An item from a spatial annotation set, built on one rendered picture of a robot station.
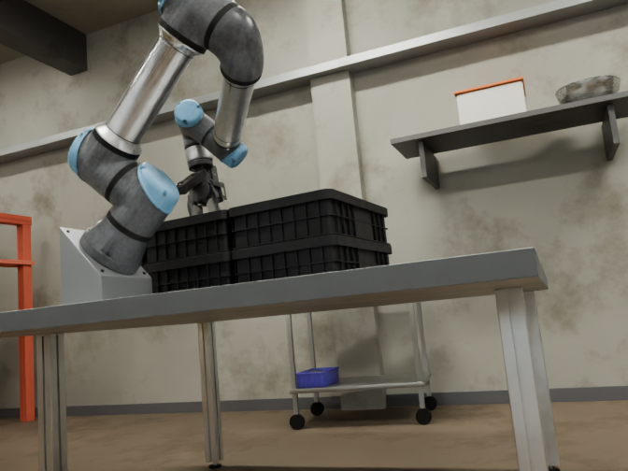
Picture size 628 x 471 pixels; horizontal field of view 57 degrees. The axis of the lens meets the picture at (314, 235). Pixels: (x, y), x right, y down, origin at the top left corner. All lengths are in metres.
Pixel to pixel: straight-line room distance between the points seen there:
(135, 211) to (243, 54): 0.42
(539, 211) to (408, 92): 1.22
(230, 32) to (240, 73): 0.09
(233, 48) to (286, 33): 3.48
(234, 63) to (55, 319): 0.63
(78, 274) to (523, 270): 0.96
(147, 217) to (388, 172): 2.91
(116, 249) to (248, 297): 0.51
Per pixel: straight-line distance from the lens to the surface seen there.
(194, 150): 1.69
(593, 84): 3.60
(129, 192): 1.36
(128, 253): 1.39
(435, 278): 0.85
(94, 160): 1.40
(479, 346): 3.91
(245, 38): 1.28
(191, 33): 1.31
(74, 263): 1.41
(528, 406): 1.43
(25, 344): 5.54
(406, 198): 4.04
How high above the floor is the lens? 0.63
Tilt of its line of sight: 8 degrees up
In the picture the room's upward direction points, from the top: 5 degrees counter-clockwise
